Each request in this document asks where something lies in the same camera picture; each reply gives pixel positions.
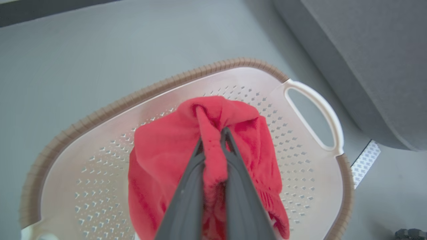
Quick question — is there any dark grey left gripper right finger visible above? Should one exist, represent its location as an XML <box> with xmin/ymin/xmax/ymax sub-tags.
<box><xmin>220</xmin><ymin>127</ymin><xmax>278</xmax><ymax>240</ymax></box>

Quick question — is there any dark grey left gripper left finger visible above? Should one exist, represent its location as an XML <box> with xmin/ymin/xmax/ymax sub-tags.
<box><xmin>154</xmin><ymin>137</ymin><xmax>204</xmax><ymax>240</ymax></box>

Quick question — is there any red garment with white trim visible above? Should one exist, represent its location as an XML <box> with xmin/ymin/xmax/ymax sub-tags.
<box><xmin>128</xmin><ymin>96</ymin><xmax>290</xmax><ymax>240</ymax></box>

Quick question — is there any grey fabric sofa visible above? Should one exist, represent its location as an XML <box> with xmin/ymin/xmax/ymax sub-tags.
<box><xmin>272</xmin><ymin>0</ymin><xmax>427</xmax><ymax>151</ymax></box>

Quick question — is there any white perforated laundry basket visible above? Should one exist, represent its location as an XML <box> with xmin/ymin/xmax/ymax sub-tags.
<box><xmin>19</xmin><ymin>57</ymin><xmax>355</xmax><ymax>240</ymax></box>

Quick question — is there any white perforated strip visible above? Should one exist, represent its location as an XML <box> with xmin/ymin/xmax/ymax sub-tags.
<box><xmin>350</xmin><ymin>140</ymin><xmax>381</xmax><ymax>189</ymax></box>

